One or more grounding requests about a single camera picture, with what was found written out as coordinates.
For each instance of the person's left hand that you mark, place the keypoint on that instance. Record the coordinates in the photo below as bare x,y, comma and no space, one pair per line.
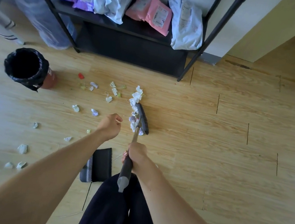
108,128

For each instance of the person's right hand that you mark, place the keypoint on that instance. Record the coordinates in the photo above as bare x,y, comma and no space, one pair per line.
138,156

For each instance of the person's right fingers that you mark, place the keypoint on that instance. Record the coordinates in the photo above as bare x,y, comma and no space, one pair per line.
125,157

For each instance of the person's left thumb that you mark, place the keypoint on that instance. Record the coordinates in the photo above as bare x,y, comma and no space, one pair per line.
118,118

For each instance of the grey broom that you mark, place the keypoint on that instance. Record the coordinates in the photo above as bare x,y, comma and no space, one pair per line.
125,176

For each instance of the person's left forearm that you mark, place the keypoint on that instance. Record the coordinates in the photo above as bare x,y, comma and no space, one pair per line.
34,182

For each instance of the person's right forearm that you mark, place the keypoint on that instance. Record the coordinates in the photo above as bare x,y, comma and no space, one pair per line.
173,207

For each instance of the dark grey dustpan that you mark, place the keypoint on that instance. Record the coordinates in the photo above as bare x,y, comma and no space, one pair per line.
99,165

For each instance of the scattered crumpled paper scraps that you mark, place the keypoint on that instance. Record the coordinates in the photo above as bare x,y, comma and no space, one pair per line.
137,96

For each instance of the small red scrap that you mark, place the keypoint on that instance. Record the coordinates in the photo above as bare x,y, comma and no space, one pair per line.
80,75

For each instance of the person's black trousers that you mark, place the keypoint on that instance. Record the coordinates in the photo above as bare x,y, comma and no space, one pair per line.
113,213

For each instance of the black metal shelf rack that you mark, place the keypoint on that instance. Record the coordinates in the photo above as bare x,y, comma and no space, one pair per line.
133,51

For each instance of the reddish brown waste bin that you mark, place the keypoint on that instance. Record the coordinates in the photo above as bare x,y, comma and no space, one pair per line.
51,78

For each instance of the black bin bag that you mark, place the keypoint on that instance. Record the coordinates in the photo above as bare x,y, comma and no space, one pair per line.
24,66

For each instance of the pink plastic packet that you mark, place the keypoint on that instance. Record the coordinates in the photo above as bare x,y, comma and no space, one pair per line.
137,8
159,16

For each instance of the white mailer bag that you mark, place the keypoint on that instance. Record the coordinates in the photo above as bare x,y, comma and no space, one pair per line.
186,26

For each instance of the large clear blue water bottle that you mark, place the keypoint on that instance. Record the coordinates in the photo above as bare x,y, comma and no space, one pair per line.
43,19

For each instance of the white striped cloth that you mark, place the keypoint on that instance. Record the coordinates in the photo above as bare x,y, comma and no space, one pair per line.
1,22

